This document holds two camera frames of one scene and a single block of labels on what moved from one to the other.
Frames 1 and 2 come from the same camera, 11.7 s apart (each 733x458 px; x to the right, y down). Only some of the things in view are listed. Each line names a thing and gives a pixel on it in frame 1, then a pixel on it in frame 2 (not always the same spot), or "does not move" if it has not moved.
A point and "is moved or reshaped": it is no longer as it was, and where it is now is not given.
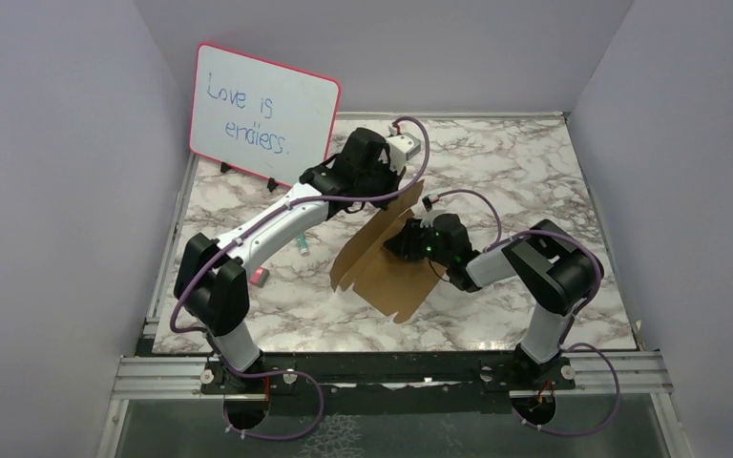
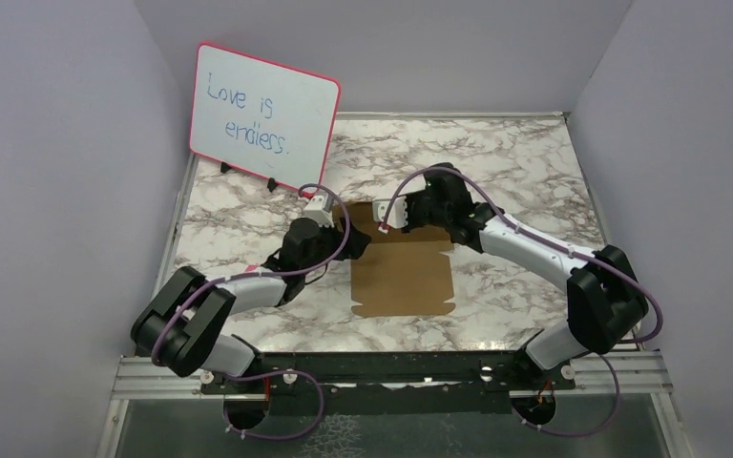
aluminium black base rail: [476, 375] does not move
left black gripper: [394, 176] → [355, 243]
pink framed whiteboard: [264, 117] does not move
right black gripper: [404, 244] → [410, 197]
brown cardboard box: [381, 277] is moved or reshaped
